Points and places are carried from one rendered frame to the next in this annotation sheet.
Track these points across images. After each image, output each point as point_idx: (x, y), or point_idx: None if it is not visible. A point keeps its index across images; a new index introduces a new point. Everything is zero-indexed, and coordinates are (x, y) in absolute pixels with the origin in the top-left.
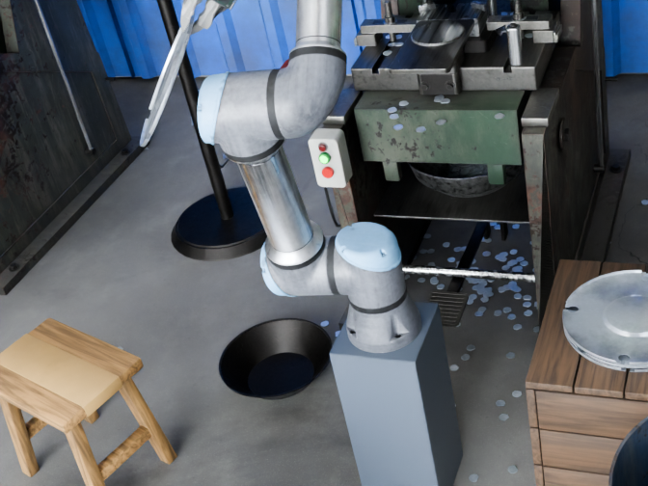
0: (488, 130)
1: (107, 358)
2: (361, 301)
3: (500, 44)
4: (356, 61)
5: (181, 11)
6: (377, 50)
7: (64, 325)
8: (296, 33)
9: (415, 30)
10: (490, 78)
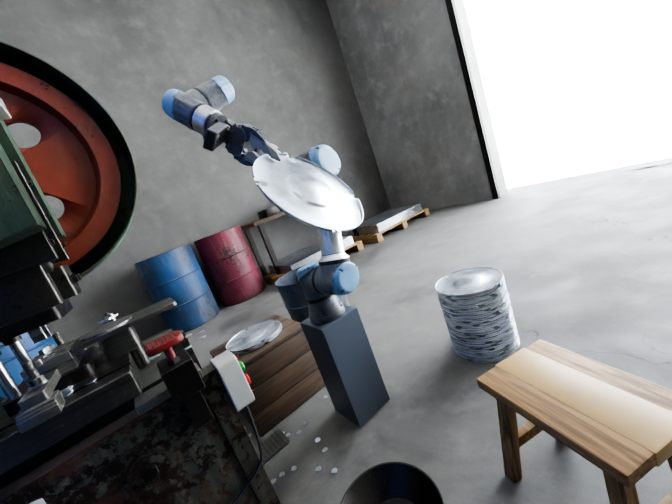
0: None
1: (509, 384)
2: None
3: None
4: (110, 381)
5: (270, 146)
6: (81, 391)
7: (586, 446)
8: (278, 151)
9: (99, 333)
10: None
